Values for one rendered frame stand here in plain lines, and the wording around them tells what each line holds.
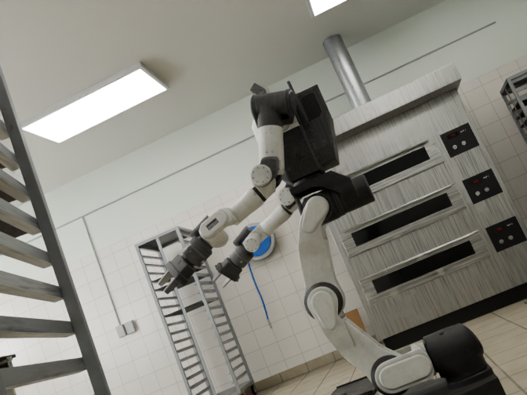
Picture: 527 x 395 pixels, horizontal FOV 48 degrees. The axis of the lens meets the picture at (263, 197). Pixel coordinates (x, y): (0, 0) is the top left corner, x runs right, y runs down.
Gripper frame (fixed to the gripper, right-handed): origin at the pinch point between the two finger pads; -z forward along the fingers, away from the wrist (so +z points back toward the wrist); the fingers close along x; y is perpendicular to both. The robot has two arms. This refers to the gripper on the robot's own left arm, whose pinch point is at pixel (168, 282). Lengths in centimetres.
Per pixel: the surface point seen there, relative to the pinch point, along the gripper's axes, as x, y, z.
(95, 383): -53, 39, -20
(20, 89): 323, -25, -1
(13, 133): -6, 77, 8
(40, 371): -70, 66, -15
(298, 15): 287, -138, 211
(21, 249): -43, 72, -6
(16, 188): -24, 74, 0
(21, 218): -32, 72, -3
